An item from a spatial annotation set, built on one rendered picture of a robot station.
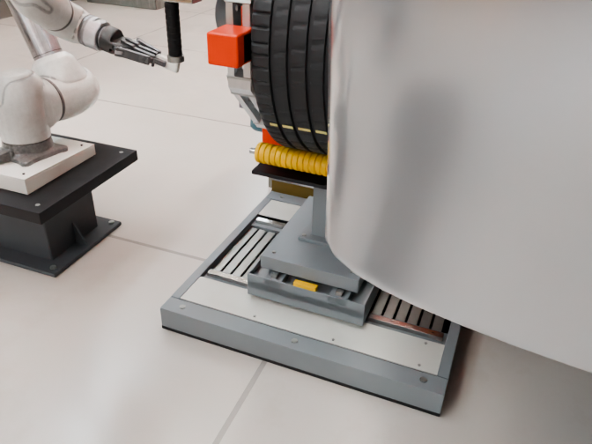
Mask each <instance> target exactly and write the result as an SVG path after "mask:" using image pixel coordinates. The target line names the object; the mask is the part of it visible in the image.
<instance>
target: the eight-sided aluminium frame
mask: <svg viewBox="0 0 592 444"><path fill-rule="evenodd" d="M224 1H225V2H226V23H227V24H228V25H235V26H241V6H242V24H243V26H247V27H252V14H253V2H254V0H224ZM227 71H228V73H227V75H226V77H227V81H228V88H229V89H230V91H231V94H233V95H234V96H235V98H236V99H237V100H238V101H239V102H240V104H241V105H242V107H243V108H244V109H245V111H246V112H247V114H248V115H249V117H250V118H251V119H252V121H253V123H254V124H255V125H256V127H258V128H264V129H266V128H265V126H264V124H263V120H262V118H261V116H260V113H259V109H258V106H257V103H256V99H255V90H254V84H253V77H252V63H251V62H249V63H246V64H244V65H243V69H242V66H241V67H240V68H238V69H235V68H229V67H227Z"/></svg>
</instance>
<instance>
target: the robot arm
mask: <svg viewBox="0 0 592 444"><path fill-rule="evenodd" d="M5 1H6V3H7V5H8V7H9V9H10V11H11V14H12V16H13V17H14V19H15V21H16V23H17V26H18V29H19V31H20V32H21V34H22V36H23V38H24V40H25V42H26V45H27V47H28V49H29V51H30V53H31V55H32V57H33V59H34V62H33V65H32V69H30V70H29V69H25V68H12V69H8V70H3V71H2V72H0V137H1V141H2V147H0V163H2V162H6V161H10V162H13V163H16V164H19V165H21V166H22V167H29V166H31V165H32V164H34V163H36V162H38V161H41V160H43V159H47V158H49V157H52V156H54V155H56V154H58V153H62V152H66V151H68V146H67V145H64V144H57V143H54V142H53V139H52V136H51V130H50V128H51V127H53V126H54V125H55V124H56V123H57V122H60V121H64V120H67V119H70V118H72V117H75V116H77V115H80V114H82V113H84V112H85V111H86V110H88V109H89V108H90V107H91V106H92V105H93V104H94V103H95V102H96V101H97V99H98V98H99V96H100V84H99V81H98V79H97V78H96V77H95V76H94V74H93V73H92V72H91V71H89V70H88V69H87V68H86V67H83V66H82V65H81V64H80V63H79V62H78V61H77V60H76V58H75V57H74V55H72V54H70V53H68V52H66V51H63V50H62V48H61V46H60V44H59V42H58V39H57V38H56V37H58V38H60V39H63V40H65V41H69V42H72V43H78V44H81V45H83V46H86V47H88V48H92V49H94V50H97V51H102V50H103V51H105V52H107V53H109V54H112V55H113V54H115V56H118V57H123V58H126V59H129V60H132V61H135V62H138V63H143V64H146V65H150V63H151V64H152V67H154V64H156V65H158V66H160V67H162V68H165V69H167V70H170V71H172V72H175V73H177V72H179V69H180V65H181V63H169V62H168V61H167V57H166V56H164V55H162V54H161V50H159V49H157V48H155V47H154V46H152V45H150V44H148V43H146V42H144V41H143V40H142V39H140V38H137V40H136V41H133V40H132V39H131V38H129V37H124V36H123V34H122V31H121V30H120V29H119V28H116V27H114V26H111V25H110V24H109V22H107V21H106V20H104V19H101V18H97V17H96V16H94V15H92V14H90V13H88V12H87V11H86V10H84V9H83V8H82V7H81V6H79V5H77V4H74V3H73V2H72V1H70V0H5Z"/></svg>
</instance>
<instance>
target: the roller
mask: <svg viewBox="0 0 592 444"><path fill-rule="evenodd" d="M249 153H252V154H254V155H255V161H256V162H258V163H263V164H267V165H273V166H275V167H283V168H289V169H292V170H293V169H294V170H297V171H301V172H306V173H311V174H318V175H323V176H327V173H328V155H324V154H320V153H314V152H307V151H302V150H297V149H293V148H288V147H284V146H281V145H275V144H268V143H264V142H260V143H258V144H257V146H256V148H252V147H250V148H249Z"/></svg>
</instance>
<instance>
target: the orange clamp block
mask: <svg viewBox="0 0 592 444"><path fill-rule="evenodd" d="M207 50H208V64H212V65H217V66H224V67H229V68H235V69H238V68H240V67H241V66H243V65H244V64H246V63H249V62H251V52H252V51H251V27H247V26H235V25H228V24H226V25H223V26H220V27H218V28H216V29H213V30H211V31H209V32H208V33H207Z"/></svg>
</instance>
